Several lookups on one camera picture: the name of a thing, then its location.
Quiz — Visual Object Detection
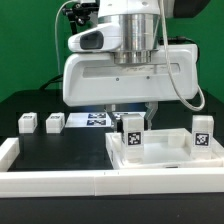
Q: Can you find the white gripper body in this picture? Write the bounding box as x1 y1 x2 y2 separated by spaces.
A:
63 23 199 106

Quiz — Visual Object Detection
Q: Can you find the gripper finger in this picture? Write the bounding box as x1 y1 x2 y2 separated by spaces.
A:
144 102 158 130
105 104 121 132

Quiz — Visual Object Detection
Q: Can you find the white square table top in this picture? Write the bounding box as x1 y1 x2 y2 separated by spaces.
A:
105 128 224 169

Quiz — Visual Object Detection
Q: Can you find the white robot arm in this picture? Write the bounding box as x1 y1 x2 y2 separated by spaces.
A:
63 0 210 133

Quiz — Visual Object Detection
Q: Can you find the white AprilTag base sheet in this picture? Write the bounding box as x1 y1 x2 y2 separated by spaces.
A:
65 111 148 129

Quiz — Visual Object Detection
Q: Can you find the white U-shaped obstacle fence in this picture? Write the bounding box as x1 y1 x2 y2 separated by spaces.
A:
0 138 224 198

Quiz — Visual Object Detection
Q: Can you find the black cable bundle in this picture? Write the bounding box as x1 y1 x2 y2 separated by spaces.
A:
39 75 64 92

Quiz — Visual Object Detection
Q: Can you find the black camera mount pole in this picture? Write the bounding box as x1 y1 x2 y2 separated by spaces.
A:
62 2 99 35

